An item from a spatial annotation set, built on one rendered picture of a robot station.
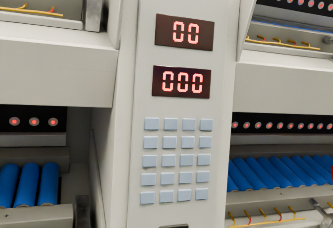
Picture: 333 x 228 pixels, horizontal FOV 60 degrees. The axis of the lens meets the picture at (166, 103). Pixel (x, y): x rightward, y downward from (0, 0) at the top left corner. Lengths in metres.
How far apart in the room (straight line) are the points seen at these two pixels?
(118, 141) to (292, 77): 0.16
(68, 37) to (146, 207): 0.13
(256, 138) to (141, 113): 0.29
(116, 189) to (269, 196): 0.21
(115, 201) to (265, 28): 0.23
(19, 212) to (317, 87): 0.29
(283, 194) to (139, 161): 0.22
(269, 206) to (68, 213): 0.22
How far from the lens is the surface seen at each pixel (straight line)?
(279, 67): 0.27
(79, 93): 0.21
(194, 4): 0.22
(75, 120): 0.40
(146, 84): 0.20
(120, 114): 0.21
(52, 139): 0.37
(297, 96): 0.29
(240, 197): 0.35
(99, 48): 0.20
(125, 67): 0.20
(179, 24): 0.21
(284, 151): 0.48
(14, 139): 0.38
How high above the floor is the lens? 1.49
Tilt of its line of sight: 3 degrees down
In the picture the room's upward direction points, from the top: 3 degrees clockwise
